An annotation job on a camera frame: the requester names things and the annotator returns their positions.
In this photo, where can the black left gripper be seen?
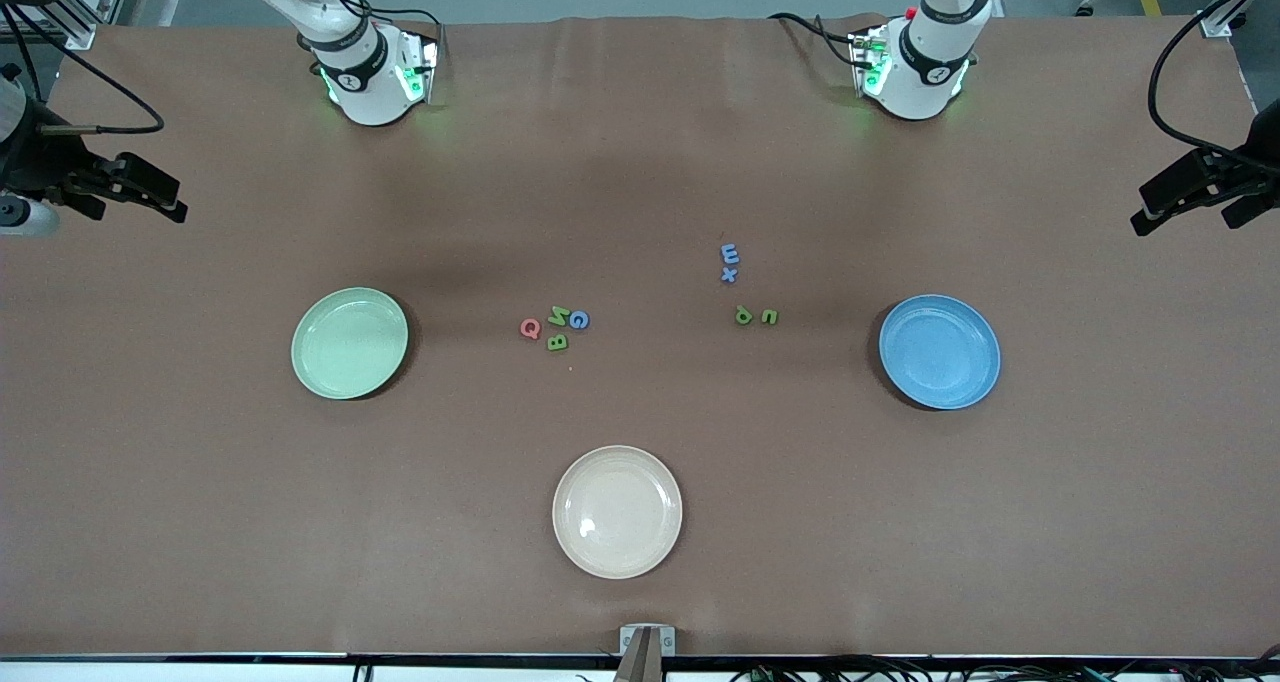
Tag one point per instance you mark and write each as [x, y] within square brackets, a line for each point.
[1262, 159]

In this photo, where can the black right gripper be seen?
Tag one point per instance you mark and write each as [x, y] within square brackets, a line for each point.
[42, 161]

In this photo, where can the red foam letter Q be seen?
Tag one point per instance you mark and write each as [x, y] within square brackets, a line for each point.
[530, 328]

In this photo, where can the green foam letter B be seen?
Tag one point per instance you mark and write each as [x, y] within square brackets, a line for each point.
[557, 342]

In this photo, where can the blue foam letter G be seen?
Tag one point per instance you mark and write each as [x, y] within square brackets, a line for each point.
[579, 319]

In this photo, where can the blue foam letter m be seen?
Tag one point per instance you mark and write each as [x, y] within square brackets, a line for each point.
[730, 254]

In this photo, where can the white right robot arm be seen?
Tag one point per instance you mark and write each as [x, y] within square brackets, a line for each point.
[365, 92]

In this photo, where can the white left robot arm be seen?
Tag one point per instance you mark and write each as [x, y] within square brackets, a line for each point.
[925, 82]

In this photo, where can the green plate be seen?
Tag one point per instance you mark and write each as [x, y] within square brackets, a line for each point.
[350, 343]

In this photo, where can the blue plate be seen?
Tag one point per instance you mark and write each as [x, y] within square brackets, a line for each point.
[940, 352]

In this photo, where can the brown table cover mat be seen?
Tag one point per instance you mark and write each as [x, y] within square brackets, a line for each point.
[640, 412]

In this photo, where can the beige plate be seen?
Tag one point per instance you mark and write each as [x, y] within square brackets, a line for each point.
[617, 512]

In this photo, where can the aluminium frame profile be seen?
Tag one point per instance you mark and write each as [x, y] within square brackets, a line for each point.
[1220, 22]
[80, 34]

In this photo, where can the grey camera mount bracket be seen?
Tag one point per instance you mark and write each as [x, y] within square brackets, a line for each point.
[647, 652]

